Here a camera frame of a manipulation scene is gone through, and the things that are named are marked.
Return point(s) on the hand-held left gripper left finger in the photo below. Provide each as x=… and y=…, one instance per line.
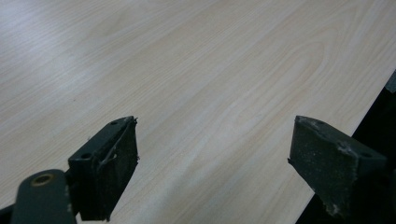
x=102, y=174

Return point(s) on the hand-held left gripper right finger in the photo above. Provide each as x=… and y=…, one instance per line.
x=327, y=165

